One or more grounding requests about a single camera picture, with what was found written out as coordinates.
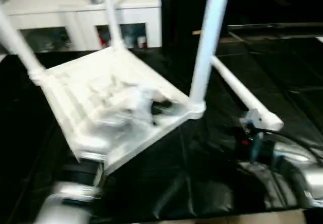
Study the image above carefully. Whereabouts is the long black bar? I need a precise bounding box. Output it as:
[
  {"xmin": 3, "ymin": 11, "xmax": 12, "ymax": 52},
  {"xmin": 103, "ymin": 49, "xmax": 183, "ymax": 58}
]
[{"xmin": 227, "ymin": 23, "xmax": 323, "ymax": 32}]

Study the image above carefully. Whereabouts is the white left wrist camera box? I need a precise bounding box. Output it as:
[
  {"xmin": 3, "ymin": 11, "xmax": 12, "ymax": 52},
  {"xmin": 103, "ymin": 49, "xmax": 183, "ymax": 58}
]
[{"xmin": 95, "ymin": 85, "xmax": 157, "ymax": 134}]

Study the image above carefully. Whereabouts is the white plastic table leg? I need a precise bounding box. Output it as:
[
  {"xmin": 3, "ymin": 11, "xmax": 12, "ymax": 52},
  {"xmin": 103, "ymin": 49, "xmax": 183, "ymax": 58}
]
[
  {"xmin": 0, "ymin": 7, "xmax": 47, "ymax": 83},
  {"xmin": 100, "ymin": 0, "xmax": 128, "ymax": 53},
  {"xmin": 210, "ymin": 55, "xmax": 284, "ymax": 131},
  {"xmin": 188, "ymin": 0, "xmax": 233, "ymax": 110}
]

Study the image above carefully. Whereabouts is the red and white bottle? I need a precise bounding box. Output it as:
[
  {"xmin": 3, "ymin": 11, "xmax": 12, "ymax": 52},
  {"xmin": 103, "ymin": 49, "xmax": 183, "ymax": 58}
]
[{"xmin": 98, "ymin": 29, "xmax": 108, "ymax": 47}]

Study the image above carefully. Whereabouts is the black mat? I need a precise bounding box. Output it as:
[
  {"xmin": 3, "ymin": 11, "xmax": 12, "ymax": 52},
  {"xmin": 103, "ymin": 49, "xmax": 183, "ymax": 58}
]
[{"xmin": 0, "ymin": 36, "xmax": 323, "ymax": 219}]

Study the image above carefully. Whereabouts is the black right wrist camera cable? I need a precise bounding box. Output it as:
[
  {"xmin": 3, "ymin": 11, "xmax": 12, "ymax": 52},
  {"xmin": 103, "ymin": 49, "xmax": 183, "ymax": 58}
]
[{"xmin": 259, "ymin": 129, "xmax": 323, "ymax": 164}]

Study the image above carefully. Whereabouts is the white cabinet with glass doors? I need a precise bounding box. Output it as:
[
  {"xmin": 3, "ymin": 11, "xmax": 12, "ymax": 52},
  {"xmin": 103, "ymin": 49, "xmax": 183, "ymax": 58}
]
[{"xmin": 0, "ymin": 0, "xmax": 162, "ymax": 53}]

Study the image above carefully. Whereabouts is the white plastic table top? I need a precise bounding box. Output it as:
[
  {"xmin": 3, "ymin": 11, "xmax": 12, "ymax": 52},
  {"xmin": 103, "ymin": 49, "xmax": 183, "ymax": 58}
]
[{"xmin": 29, "ymin": 46, "xmax": 206, "ymax": 177}]

